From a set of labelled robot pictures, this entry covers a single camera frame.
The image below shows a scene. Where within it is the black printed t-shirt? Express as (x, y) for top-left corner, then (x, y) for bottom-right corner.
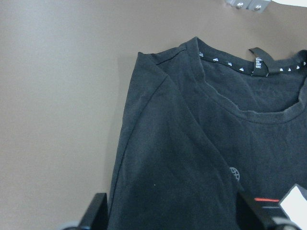
(108, 37), (307, 230)

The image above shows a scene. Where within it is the aluminium frame post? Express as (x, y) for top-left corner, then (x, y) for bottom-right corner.
(225, 0), (271, 13)

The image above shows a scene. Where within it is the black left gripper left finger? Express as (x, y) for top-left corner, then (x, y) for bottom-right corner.
(78, 193), (108, 230)

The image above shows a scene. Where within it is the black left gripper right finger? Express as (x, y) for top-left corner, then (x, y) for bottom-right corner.
(236, 191), (288, 230)

